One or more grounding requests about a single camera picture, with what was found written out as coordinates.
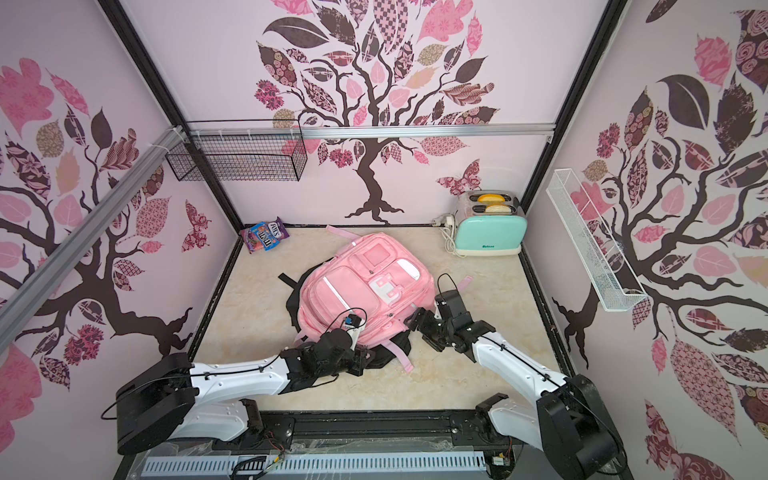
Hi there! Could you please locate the pink backpack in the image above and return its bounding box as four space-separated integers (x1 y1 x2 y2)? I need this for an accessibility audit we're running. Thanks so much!
298 228 444 372

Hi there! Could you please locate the black backpack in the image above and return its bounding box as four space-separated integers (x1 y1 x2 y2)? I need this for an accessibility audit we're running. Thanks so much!
278 262 412 370

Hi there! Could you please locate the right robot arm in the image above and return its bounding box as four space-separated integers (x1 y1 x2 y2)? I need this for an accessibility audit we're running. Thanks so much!
405 308 628 479

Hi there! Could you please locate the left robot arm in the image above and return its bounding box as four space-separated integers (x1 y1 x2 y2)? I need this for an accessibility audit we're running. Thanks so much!
115 329 375 455

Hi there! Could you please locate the mint green toaster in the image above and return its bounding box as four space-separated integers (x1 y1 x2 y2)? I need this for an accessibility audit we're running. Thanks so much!
452 190 528 257

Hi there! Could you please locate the pink candy packet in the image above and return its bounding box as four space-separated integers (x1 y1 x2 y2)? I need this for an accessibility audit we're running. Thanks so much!
240 228 263 253

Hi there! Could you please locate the purple candy packet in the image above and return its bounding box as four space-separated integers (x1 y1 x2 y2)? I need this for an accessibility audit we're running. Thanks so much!
267 217 290 241

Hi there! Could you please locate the blue M&M's packet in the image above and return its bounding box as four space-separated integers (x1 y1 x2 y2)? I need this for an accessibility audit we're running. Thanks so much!
250 222 281 250

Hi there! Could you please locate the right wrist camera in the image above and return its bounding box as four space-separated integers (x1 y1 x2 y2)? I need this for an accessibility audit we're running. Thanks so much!
435 289 469 322

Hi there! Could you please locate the white power cord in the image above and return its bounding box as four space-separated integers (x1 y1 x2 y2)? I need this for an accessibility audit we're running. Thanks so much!
428 214 460 256

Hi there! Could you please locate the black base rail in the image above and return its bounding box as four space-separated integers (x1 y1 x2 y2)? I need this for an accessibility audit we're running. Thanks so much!
116 410 533 479

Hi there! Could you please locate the white cable duct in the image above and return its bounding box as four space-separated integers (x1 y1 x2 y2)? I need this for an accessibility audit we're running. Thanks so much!
139 451 487 479

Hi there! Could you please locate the white wire basket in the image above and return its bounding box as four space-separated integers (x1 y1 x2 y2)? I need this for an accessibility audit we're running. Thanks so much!
546 169 648 313

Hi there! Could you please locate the aluminium rail back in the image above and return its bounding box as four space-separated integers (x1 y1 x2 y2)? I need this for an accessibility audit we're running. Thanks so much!
190 123 556 139

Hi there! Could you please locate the aluminium rail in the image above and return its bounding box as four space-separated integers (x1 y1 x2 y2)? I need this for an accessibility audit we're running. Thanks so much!
1 126 184 349
190 123 556 139

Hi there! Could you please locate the black wire basket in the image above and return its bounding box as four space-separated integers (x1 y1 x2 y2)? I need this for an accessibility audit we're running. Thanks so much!
165 118 308 182

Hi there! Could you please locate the aluminium rail left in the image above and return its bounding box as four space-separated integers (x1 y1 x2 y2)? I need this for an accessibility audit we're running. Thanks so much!
1 126 184 349

